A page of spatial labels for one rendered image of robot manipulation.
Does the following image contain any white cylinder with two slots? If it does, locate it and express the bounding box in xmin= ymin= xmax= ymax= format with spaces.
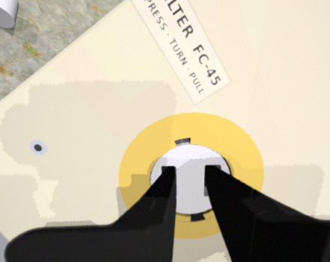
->
xmin=150 ymin=138 xmax=230 ymax=214

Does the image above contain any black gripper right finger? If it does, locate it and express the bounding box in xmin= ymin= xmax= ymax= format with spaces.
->
xmin=205 ymin=164 xmax=330 ymax=262

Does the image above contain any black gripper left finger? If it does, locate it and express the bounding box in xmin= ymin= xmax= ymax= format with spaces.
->
xmin=4 ymin=166 xmax=177 ymax=262

